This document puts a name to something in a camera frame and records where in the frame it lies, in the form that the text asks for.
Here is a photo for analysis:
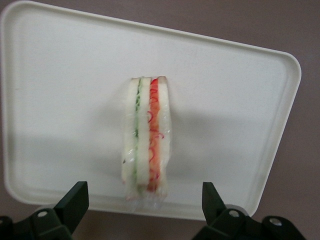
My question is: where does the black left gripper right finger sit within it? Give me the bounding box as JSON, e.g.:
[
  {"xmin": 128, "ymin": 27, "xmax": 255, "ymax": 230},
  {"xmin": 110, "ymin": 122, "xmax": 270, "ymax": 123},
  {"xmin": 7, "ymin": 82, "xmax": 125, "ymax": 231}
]
[{"xmin": 193, "ymin": 181, "xmax": 301, "ymax": 240}]

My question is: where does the triangle sandwich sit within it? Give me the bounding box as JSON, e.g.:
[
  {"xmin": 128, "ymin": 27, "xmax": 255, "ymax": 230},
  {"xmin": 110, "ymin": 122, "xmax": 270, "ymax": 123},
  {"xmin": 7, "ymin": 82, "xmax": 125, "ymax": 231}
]
[{"xmin": 120, "ymin": 74, "xmax": 174, "ymax": 213}]

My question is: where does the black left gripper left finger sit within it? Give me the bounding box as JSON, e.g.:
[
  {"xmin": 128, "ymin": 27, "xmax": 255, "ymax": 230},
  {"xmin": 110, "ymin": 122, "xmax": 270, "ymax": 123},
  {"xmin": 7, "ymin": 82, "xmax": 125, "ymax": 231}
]
[{"xmin": 0, "ymin": 180, "xmax": 90, "ymax": 240}]

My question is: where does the beige plastic tray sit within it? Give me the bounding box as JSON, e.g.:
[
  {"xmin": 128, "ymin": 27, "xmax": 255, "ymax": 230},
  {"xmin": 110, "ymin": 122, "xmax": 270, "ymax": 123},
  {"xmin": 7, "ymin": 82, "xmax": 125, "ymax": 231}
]
[{"xmin": 0, "ymin": 0, "xmax": 302, "ymax": 222}]

